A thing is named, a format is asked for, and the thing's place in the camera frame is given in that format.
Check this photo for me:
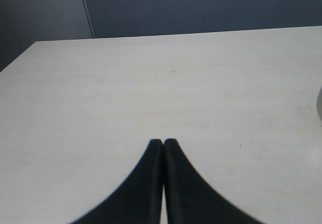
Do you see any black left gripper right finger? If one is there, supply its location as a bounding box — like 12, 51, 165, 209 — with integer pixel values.
164, 138, 260, 223

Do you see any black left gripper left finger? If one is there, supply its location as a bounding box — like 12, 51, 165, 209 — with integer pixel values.
73, 139, 164, 223

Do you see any stainless steel cup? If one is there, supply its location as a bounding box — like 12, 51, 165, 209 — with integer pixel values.
316, 87, 322, 120

